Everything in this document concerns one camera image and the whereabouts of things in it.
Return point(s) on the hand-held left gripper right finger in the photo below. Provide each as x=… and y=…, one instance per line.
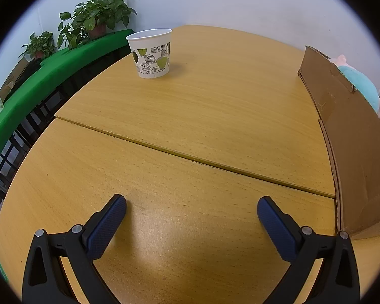
x=277, y=228

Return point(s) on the green cloth covered table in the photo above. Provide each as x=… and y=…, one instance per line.
x=50, y=69

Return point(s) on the large potted green plant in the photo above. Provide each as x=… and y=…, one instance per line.
x=98, y=9

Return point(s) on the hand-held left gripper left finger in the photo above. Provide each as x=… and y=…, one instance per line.
x=107, y=224

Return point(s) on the wooden desktop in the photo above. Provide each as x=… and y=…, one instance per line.
x=177, y=117

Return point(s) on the pig plush toy teal shirt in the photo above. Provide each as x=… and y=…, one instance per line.
x=364, y=84

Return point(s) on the small potted green plant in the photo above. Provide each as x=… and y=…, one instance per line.
x=39, y=44

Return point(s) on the leaf print paper cup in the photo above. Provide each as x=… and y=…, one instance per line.
x=150, y=60

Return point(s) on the small brown cardboard box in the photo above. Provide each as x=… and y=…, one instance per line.
x=14, y=76

